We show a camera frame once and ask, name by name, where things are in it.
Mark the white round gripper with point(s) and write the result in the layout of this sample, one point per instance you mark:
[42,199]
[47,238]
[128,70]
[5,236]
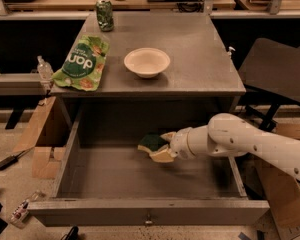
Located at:
[179,144]

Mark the green and yellow sponge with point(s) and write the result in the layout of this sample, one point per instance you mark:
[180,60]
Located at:
[151,143]

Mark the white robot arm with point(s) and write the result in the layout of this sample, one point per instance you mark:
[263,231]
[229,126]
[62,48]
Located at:
[226,135]

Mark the grey open top drawer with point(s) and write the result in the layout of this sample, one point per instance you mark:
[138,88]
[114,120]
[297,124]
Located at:
[105,180]

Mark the white paper bowl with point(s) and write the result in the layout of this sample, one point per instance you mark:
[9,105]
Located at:
[147,62]

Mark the grey wooden cabinet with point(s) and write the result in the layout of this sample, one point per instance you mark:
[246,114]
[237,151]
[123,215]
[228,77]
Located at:
[200,81]

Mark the green chip bag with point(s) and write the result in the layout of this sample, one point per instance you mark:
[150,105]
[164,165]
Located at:
[84,65]

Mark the brown cardboard pieces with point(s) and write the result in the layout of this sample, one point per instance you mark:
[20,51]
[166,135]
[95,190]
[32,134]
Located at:
[46,134]

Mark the black folding chair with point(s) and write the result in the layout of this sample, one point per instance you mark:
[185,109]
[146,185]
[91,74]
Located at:
[273,69]

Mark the open cardboard box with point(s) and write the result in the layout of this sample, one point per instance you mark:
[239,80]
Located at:
[283,194]

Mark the clear plastic bottle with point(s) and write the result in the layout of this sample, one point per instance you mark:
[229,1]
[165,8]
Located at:
[44,69]

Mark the green soda can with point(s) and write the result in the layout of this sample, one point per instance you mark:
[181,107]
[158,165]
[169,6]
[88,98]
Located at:
[104,15]

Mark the black power adapter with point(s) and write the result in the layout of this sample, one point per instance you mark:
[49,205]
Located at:
[12,159]

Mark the plastic bottle on floor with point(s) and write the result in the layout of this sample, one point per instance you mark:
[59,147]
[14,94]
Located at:
[19,215]

